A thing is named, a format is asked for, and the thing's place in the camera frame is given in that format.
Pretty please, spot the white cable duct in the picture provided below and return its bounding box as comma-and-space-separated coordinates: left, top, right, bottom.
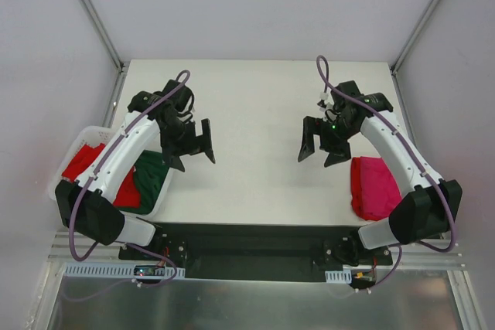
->
64, 263, 186, 280
325, 269, 352, 284

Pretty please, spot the folded red t shirt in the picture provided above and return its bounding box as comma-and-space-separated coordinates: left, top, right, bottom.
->
350, 158, 373, 220

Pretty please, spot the white plastic basket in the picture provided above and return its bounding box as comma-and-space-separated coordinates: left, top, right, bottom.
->
48, 126, 174, 220

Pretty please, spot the red t shirt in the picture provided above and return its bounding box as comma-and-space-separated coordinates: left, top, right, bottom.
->
350, 158, 373, 220
61, 143, 141, 209

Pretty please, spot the green t shirt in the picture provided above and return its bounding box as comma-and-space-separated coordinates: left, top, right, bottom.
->
134, 150, 169, 213

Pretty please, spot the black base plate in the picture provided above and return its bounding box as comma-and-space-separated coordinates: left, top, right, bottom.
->
118, 223, 393, 281

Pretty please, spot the aluminium rail frame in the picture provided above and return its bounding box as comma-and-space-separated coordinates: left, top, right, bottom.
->
53, 60, 486, 329

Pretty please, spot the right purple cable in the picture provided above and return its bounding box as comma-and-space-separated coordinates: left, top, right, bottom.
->
316, 55, 459, 297

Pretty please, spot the left white cable duct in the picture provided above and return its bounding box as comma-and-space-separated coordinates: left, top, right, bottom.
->
64, 263, 186, 280

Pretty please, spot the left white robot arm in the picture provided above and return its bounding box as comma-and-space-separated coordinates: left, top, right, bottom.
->
54, 80, 215, 260

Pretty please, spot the right white cable duct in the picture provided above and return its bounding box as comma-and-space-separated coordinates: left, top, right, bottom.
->
325, 269, 352, 284

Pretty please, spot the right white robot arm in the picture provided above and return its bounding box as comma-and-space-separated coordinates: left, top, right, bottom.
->
298, 81, 463, 264

